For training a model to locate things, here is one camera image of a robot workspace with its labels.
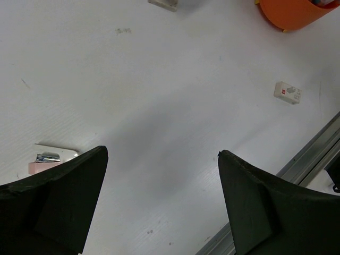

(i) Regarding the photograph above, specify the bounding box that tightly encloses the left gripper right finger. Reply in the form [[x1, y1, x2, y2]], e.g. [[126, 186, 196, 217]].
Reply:
[[218, 150, 339, 254]]

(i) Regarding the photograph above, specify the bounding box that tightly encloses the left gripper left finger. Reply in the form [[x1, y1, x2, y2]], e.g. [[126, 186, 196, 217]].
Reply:
[[1, 146, 108, 254]]

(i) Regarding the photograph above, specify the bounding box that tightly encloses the pink white mini stapler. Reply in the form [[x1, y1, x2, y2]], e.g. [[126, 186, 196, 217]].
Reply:
[[28, 143, 80, 175]]

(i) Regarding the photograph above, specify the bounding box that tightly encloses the small white red box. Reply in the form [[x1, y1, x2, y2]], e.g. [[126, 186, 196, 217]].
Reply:
[[274, 82, 302, 105]]

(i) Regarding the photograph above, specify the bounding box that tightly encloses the grey eraser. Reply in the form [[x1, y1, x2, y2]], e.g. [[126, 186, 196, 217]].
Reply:
[[148, 0, 179, 12]]

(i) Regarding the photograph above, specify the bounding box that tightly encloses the orange round divided container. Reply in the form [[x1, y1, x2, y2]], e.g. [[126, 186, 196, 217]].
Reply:
[[254, 0, 339, 31]]

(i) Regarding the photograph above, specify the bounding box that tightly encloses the aluminium frame rail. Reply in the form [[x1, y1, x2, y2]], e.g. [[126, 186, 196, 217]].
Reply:
[[199, 115, 339, 254]]

